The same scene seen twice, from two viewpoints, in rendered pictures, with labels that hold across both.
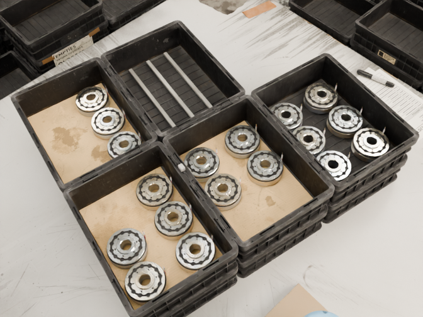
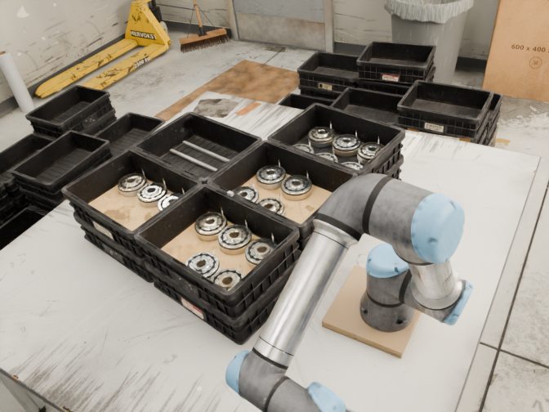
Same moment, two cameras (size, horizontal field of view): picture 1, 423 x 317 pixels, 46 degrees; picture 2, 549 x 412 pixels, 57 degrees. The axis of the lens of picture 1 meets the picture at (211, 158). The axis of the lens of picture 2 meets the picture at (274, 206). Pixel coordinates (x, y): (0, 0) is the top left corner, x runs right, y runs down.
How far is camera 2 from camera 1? 0.61 m
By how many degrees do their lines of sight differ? 19
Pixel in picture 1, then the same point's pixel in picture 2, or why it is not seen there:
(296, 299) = (358, 275)
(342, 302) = not seen: hidden behind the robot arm
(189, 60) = (205, 141)
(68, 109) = (113, 196)
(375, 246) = not seen: hidden behind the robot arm
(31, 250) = (107, 315)
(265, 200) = (305, 208)
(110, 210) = (176, 250)
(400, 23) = (360, 109)
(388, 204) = not seen: hidden behind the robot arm
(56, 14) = (66, 164)
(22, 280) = (107, 340)
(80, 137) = (130, 212)
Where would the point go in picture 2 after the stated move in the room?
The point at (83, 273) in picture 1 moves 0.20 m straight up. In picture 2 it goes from (163, 318) to (145, 273)
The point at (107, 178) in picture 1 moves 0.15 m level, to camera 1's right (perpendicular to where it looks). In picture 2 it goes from (168, 221) to (215, 207)
